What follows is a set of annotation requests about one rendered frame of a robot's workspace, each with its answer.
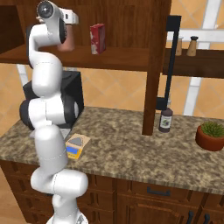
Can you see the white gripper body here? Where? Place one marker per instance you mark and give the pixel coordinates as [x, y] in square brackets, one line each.
[74, 18]

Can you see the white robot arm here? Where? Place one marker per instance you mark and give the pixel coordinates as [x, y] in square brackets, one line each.
[48, 81]

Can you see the wooden cabinet door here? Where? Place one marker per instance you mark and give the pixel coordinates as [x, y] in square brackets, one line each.
[154, 73]

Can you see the dark honey bottle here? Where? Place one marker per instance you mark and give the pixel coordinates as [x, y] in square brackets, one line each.
[165, 120]

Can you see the pink-brown jar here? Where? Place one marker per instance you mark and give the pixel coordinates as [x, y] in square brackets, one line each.
[67, 40]

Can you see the red carton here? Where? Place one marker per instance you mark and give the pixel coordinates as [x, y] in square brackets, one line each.
[98, 38]

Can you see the black countertop appliance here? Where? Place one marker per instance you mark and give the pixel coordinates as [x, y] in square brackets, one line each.
[73, 90]

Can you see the tan shaker with pale cap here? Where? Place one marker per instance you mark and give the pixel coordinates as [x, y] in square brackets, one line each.
[178, 47]

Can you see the tan shaker with black cap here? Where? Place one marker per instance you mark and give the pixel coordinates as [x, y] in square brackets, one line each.
[192, 46]

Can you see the dark wooden shelf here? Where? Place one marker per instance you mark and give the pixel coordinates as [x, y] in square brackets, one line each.
[198, 62]

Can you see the potted green plant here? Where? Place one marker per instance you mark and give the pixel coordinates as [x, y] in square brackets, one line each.
[210, 135]

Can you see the wooden drawer stack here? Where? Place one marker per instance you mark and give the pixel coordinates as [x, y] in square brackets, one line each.
[99, 198]

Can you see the wooden drawer front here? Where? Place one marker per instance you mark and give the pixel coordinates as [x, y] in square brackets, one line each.
[180, 192]

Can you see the wooden cupboard door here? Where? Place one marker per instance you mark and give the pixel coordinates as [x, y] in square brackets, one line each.
[151, 213]
[217, 214]

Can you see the wooden wall cabinet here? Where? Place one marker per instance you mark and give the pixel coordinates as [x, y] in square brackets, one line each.
[122, 55]

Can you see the white window frame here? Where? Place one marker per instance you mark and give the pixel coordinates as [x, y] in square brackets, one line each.
[210, 26]

